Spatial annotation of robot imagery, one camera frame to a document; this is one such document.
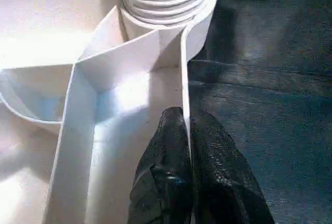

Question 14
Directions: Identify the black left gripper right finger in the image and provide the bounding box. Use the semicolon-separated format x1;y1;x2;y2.
190;112;275;224

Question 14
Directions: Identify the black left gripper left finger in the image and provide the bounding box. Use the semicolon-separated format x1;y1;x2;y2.
128;106;194;224

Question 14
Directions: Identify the white plastic table top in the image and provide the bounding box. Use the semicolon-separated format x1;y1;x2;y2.
0;0;217;224

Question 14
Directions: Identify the white plastic table leg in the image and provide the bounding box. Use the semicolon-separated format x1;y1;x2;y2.
116;0;216;29

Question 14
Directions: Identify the black table mat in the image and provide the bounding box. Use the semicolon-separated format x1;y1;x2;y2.
0;0;332;224

